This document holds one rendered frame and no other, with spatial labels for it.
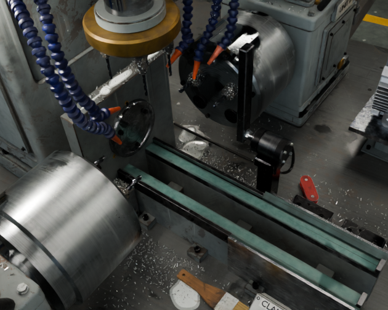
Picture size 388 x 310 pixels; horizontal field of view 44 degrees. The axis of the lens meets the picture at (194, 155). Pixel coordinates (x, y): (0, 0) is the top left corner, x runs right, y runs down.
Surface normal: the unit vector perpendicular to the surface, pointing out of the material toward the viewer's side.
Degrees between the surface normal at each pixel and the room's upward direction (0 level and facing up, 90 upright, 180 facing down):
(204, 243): 90
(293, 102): 90
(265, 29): 24
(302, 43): 90
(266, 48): 43
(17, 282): 0
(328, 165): 0
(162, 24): 0
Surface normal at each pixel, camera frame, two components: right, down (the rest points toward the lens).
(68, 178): 0.08, -0.61
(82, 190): 0.29, -0.45
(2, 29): 0.80, 0.41
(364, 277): -0.60, 0.60
